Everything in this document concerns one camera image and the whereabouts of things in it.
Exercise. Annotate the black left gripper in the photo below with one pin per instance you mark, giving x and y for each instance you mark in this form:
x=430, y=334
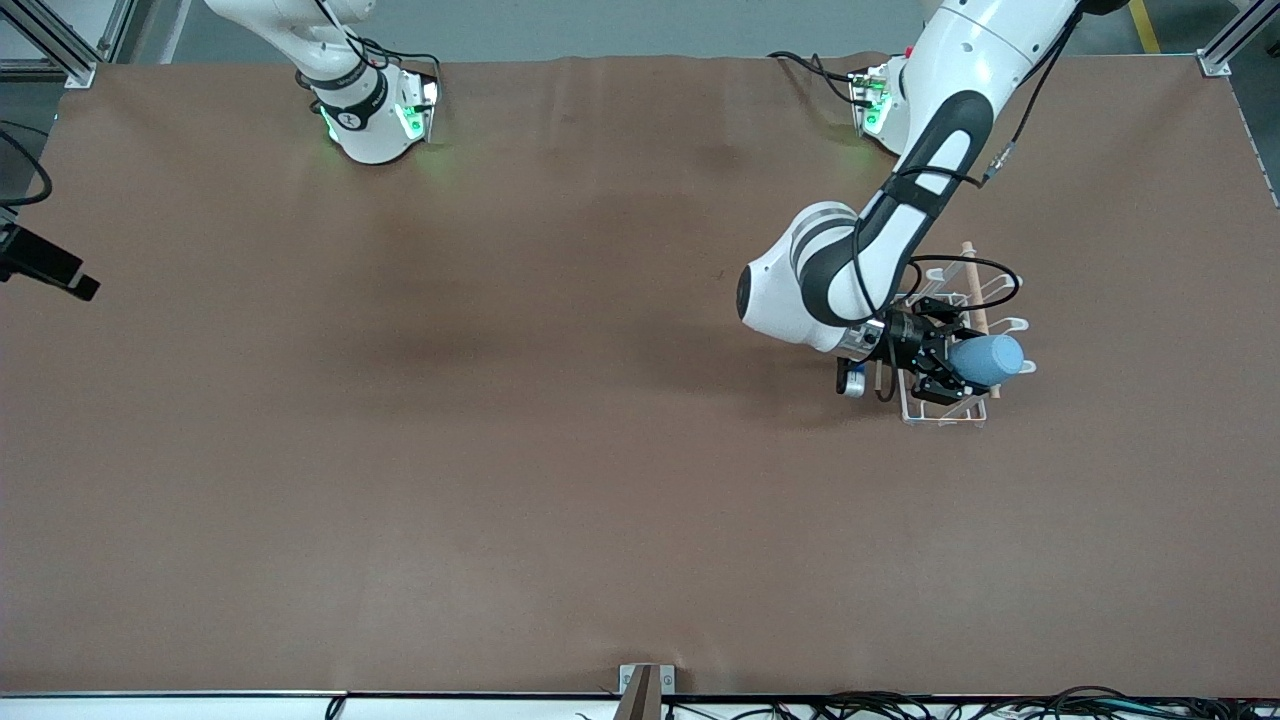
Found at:
x=909, y=340

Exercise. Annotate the blue plastic cup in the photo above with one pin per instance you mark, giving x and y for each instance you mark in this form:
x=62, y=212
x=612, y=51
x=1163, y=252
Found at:
x=990, y=360

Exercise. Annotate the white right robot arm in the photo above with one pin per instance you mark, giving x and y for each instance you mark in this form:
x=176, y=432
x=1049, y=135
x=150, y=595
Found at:
x=370, y=130

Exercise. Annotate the brown table cover sheet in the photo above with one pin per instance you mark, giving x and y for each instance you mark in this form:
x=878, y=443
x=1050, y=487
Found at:
x=600, y=500

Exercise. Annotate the silver base connector plate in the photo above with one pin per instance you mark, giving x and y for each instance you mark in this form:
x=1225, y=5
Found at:
x=428, y=105

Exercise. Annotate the aluminium frame post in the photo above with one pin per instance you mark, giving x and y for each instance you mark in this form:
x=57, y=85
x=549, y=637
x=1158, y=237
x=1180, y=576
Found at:
x=1225, y=45
x=70, y=55

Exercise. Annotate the silver metal bracket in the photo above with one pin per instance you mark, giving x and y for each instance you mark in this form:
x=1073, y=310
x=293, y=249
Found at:
x=667, y=680

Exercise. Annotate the brown post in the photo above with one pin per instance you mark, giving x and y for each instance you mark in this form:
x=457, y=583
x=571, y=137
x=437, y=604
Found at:
x=638, y=700

